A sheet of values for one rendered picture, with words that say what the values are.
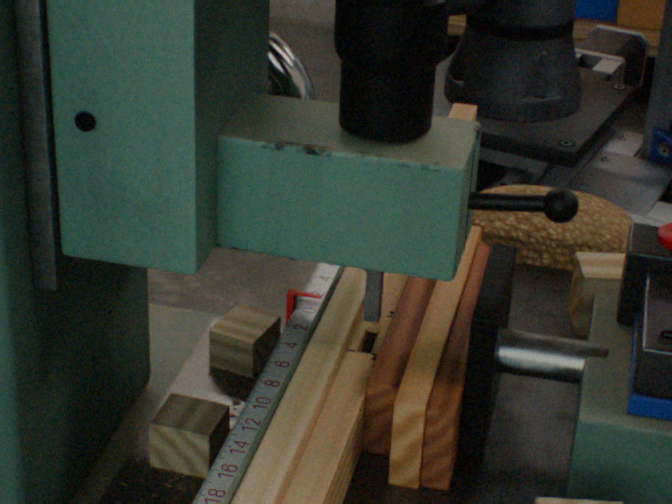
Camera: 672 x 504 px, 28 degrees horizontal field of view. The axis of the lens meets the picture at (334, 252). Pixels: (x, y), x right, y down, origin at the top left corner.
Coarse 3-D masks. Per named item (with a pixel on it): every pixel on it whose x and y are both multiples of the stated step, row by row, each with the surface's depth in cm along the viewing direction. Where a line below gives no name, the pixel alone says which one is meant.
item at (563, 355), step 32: (512, 256) 77; (480, 288) 73; (512, 288) 79; (480, 320) 70; (480, 352) 71; (512, 352) 75; (544, 352) 75; (576, 352) 74; (480, 384) 72; (480, 416) 73; (480, 448) 74
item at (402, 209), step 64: (256, 128) 73; (320, 128) 73; (448, 128) 74; (256, 192) 73; (320, 192) 72; (384, 192) 71; (448, 192) 70; (320, 256) 74; (384, 256) 73; (448, 256) 72
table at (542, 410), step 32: (544, 288) 93; (512, 320) 89; (544, 320) 89; (512, 384) 82; (544, 384) 82; (576, 384) 82; (512, 416) 79; (544, 416) 79; (512, 448) 76; (544, 448) 76; (352, 480) 73; (384, 480) 73; (480, 480) 73; (512, 480) 74; (544, 480) 74
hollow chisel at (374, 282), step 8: (368, 280) 77; (376, 280) 77; (368, 288) 77; (376, 288) 77; (368, 296) 78; (376, 296) 77; (368, 304) 78; (376, 304) 78; (368, 312) 78; (376, 312) 78; (368, 320) 78; (376, 320) 78
